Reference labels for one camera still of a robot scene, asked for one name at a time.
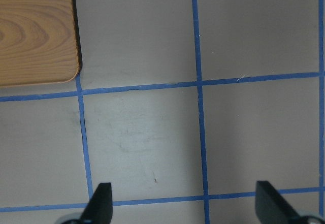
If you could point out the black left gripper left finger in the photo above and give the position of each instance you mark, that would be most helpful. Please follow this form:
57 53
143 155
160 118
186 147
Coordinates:
100 207

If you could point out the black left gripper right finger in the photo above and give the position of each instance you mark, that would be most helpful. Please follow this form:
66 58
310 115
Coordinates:
271 207

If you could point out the wooden tray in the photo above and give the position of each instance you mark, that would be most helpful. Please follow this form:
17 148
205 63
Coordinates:
39 42

